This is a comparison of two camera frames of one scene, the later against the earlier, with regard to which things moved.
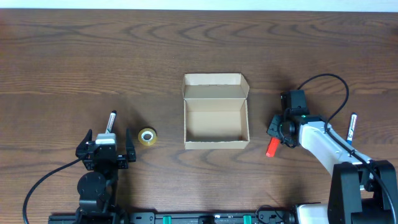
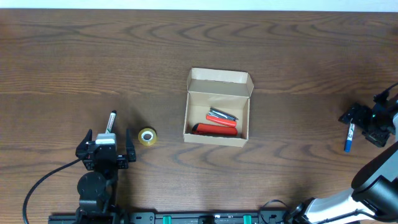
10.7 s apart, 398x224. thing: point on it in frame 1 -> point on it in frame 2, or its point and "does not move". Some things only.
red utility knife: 272,147 -> 211,129
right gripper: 273,122 -> 360,112
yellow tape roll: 147,136 does not move
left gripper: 122,163 does not move
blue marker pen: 352,127 does not move
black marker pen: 111,121 does not move
